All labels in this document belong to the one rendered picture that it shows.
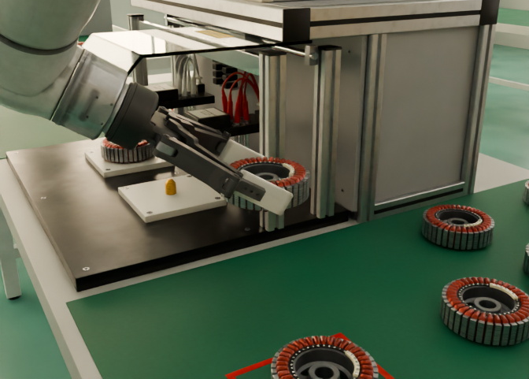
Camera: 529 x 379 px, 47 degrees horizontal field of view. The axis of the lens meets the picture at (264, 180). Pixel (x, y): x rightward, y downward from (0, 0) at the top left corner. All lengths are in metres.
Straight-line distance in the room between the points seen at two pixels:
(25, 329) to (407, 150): 1.53
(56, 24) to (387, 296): 0.54
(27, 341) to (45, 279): 1.24
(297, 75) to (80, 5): 0.61
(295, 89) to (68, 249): 0.50
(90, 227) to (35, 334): 1.20
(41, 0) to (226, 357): 0.43
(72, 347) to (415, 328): 0.42
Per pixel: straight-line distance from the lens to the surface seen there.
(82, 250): 0.96
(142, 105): 0.69
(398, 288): 0.88
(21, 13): 0.60
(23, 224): 1.13
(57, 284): 0.92
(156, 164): 1.26
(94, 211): 1.08
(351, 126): 1.01
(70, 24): 0.61
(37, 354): 2.10
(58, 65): 0.66
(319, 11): 0.91
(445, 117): 1.14
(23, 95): 0.68
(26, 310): 2.34
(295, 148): 1.17
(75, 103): 0.68
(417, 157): 1.12
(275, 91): 0.91
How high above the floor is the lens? 1.19
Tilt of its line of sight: 21 degrees down
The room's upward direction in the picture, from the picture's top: straight up
